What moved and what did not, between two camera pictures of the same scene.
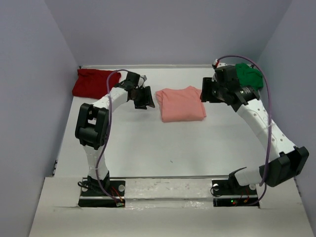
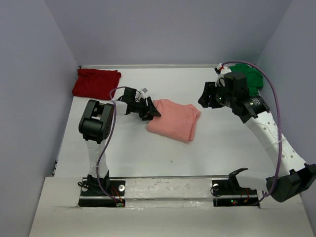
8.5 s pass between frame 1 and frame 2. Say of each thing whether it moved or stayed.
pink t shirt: moved
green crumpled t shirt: stayed
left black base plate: stayed
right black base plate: stayed
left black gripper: moved
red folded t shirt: stayed
